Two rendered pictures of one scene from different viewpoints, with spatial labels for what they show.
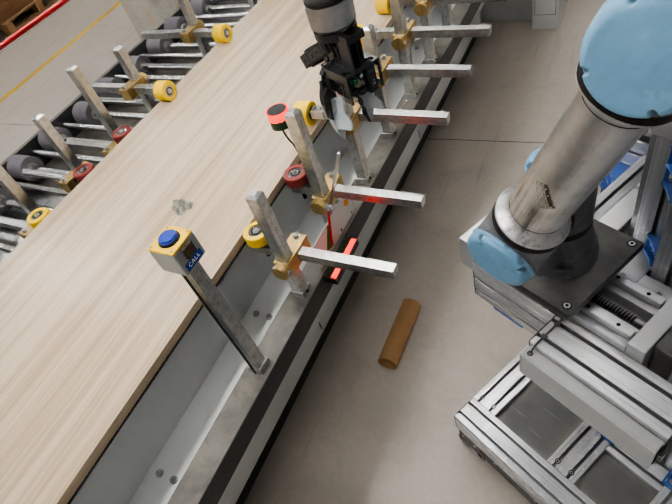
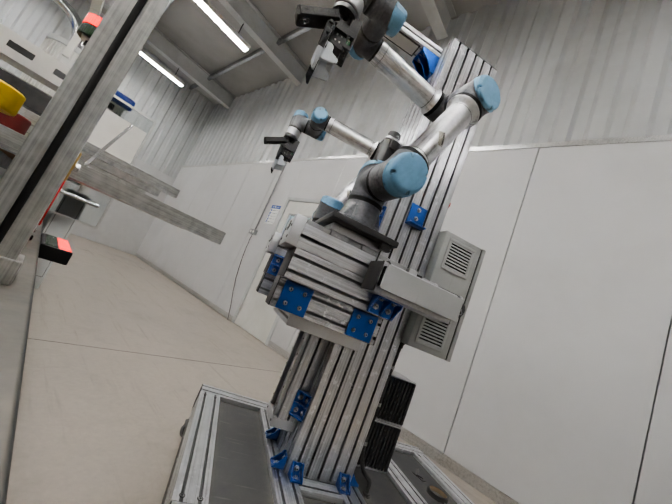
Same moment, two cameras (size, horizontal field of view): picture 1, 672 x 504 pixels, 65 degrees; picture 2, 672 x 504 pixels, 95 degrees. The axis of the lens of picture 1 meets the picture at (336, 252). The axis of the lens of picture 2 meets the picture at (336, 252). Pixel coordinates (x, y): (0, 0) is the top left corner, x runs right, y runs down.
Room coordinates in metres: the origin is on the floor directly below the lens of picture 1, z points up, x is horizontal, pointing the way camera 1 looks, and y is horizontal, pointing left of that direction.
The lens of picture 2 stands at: (0.52, 0.56, 0.79)
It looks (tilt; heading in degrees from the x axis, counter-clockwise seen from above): 9 degrees up; 277
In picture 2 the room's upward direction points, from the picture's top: 22 degrees clockwise
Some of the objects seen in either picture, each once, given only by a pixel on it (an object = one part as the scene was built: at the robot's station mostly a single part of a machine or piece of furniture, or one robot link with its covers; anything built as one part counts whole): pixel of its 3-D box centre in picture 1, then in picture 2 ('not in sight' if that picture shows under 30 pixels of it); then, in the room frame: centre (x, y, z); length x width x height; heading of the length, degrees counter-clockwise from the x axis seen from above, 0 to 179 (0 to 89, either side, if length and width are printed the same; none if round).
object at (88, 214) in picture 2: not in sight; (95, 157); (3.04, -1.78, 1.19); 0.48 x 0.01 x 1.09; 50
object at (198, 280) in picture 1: (226, 321); (105, 64); (0.83, 0.31, 0.93); 0.05 x 0.05 x 0.45; 50
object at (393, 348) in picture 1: (399, 332); not in sight; (1.21, -0.13, 0.04); 0.30 x 0.08 x 0.08; 140
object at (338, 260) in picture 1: (322, 258); (116, 191); (1.00, 0.04, 0.84); 0.44 x 0.03 x 0.04; 50
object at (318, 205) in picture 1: (326, 193); not in sight; (1.25, -0.04, 0.85); 0.14 x 0.06 x 0.05; 140
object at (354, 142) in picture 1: (350, 127); not in sight; (1.42, -0.18, 0.93); 0.04 x 0.04 x 0.48; 50
